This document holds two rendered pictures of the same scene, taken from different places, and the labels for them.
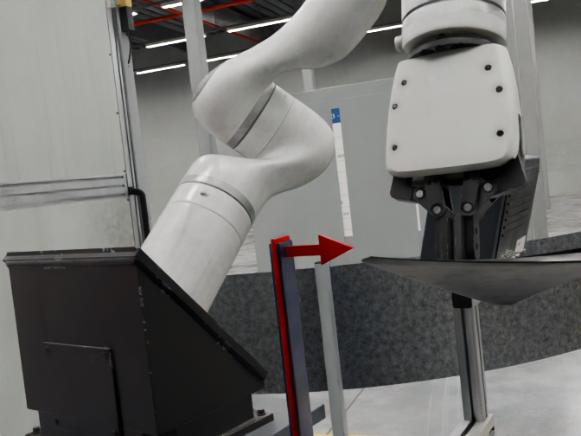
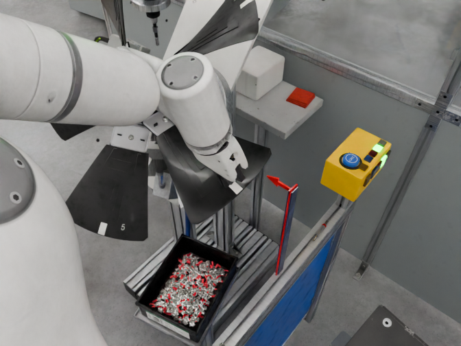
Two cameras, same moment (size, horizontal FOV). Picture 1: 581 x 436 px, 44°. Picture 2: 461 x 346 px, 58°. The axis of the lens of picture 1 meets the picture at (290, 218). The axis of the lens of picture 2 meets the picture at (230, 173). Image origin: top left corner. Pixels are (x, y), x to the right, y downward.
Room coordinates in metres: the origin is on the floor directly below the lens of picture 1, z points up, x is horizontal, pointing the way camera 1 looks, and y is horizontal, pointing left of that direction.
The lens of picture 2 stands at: (1.10, -0.01, 1.81)
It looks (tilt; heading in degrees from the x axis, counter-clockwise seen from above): 48 degrees down; 191
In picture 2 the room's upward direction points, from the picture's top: straight up
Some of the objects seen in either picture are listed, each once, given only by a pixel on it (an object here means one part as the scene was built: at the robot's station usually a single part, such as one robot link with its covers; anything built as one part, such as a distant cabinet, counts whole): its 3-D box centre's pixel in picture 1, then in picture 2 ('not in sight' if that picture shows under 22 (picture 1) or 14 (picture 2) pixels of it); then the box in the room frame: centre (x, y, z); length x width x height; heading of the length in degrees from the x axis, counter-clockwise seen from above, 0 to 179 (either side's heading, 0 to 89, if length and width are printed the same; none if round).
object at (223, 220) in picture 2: not in sight; (222, 177); (0.04, -0.25, 0.58); 0.09 x 0.05 x 1.15; 61
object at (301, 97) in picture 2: not in sight; (300, 97); (-0.14, 0.01, 0.87); 0.08 x 0.08 x 0.02; 67
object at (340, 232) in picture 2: not in sight; (322, 274); (0.29, 0.18, 0.39); 0.04 x 0.04 x 0.78; 61
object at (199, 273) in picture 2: not in sight; (189, 290); (0.65, -0.20, 0.83); 0.19 x 0.14 x 0.03; 165
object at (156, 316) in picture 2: not in sight; (189, 285); (0.64, -0.20, 0.85); 0.22 x 0.17 x 0.07; 165
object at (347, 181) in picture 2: not in sight; (355, 165); (0.32, 0.16, 1.02); 0.16 x 0.10 x 0.11; 151
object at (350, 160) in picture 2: not in sight; (350, 160); (0.36, 0.14, 1.08); 0.04 x 0.04 x 0.02
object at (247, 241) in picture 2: not in sight; (205, 268); (0.16, -0.31, 0.04); 0.62 x 0.45 x 0.08; 151
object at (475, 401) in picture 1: (469, 352); not in sight; (1.04, -0.24, 0.96); 0.03 x 0.03 x 0.20; 61
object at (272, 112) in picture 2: not in sight; (263, 98); (-0.13, -0.13, 0.85); 0.36 x 0.24 x 0.03; 61
